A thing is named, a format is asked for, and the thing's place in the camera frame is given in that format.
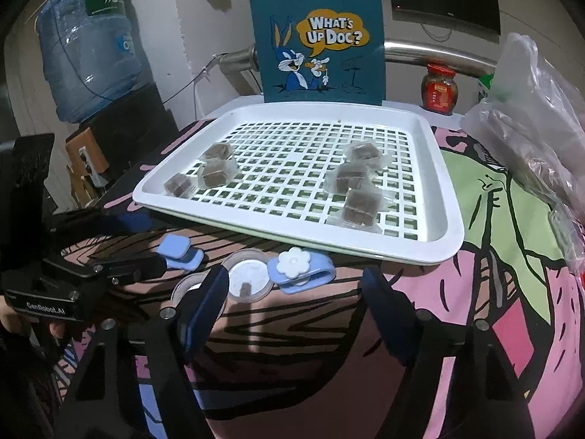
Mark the small clear packet sleeve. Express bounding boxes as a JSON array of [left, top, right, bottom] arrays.
[[550, 205, 585, 276]]

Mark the white power strip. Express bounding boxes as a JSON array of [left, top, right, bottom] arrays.
[[78, 145, 104, 188]]

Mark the grey cable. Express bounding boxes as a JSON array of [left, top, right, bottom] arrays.
[[193, 52, 230, 120]]

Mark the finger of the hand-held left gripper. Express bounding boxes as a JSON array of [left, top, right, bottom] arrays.
[[50, 211, 159, 239], [91, 255, 168, 287]]

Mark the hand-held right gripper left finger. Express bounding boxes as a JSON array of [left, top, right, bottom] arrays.
[[55, 265, 230, 439]]

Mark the round clear plastic lid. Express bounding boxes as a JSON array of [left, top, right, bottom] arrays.
[[222, 249, 275, 304], [170, 272, 224, 322]]

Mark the white slotted plastic tray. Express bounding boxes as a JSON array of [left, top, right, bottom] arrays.
[[132, 102, 466, 264]]

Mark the green white container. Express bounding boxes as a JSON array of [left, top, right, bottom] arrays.
[[479, 75, 509, 102]]

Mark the blue clip with white flower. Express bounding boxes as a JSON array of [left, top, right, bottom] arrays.
[[267, 246, 336, 294]]

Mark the large clear plastic bag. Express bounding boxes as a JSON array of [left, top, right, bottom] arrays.
[[459, 32, 585, 207]]

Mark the wooden box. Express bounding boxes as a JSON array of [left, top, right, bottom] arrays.
[[65, 128, 110, 184]]

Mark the black water dispenser cabinet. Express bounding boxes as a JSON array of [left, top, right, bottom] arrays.
[[86, 83, 180, 180]]

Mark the blue clip with square top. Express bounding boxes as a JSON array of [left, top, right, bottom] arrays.
[[158, 234, 205, 270]]

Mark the teal cartoon tote bag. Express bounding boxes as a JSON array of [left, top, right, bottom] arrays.
[[248, 0, 386, 107]]

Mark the metal rail pipe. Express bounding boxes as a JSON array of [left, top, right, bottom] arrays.
[[218, 41, 497, 79]]

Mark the red lidded sauce jar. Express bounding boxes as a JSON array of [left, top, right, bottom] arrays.
[[421, 61, 460, 115]]

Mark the printed cartoon blanket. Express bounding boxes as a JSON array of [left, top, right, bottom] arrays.
[[46, 116, 585, 439]]

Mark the clear brown cube packet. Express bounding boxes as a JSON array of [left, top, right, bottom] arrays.
[[196, 160, 239, 190], [325, 162, 380, 193], [326, 187, 396, 234], [344, 142, 389, 168], [201, 142, 237, 162], [163, 172, 195, 199]]

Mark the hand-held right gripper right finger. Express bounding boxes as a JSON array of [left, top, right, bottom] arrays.
[[360, 266, 536, 439]]

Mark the blue water jug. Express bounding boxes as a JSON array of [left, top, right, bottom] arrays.
[[35, 0, 150, 124]]

